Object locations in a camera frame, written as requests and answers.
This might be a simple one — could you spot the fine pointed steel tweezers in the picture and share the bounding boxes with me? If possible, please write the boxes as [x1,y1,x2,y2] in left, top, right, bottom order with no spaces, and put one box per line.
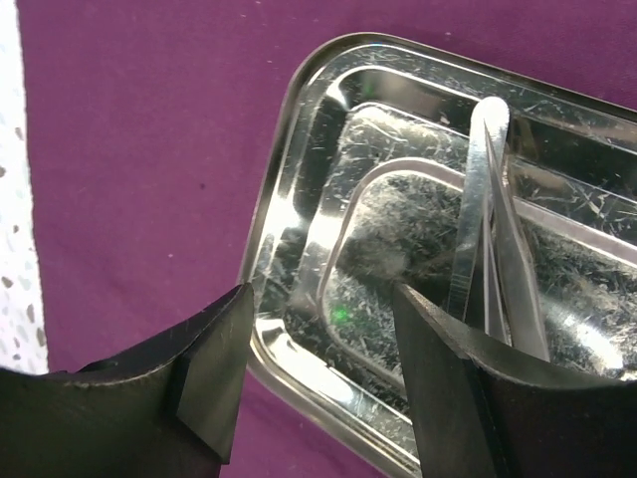
[485,131,549,361]

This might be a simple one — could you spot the steel scalpel handle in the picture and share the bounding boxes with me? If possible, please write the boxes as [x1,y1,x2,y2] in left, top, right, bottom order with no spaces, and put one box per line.
[447,97,511,322]

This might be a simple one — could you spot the steel instrument tray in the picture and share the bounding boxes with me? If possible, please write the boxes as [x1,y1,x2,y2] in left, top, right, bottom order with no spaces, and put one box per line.
[241,33,636,477]

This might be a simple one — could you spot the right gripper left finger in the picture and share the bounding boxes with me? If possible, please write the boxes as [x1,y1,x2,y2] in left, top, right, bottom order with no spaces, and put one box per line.
[1,284,254,477]

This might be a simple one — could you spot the purple cloth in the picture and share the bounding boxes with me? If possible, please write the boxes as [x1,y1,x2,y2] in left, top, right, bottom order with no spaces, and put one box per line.
[17,1,636,477]

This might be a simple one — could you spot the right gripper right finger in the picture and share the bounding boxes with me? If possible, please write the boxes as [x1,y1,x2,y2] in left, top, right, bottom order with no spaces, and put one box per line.
[392,284,636,477]

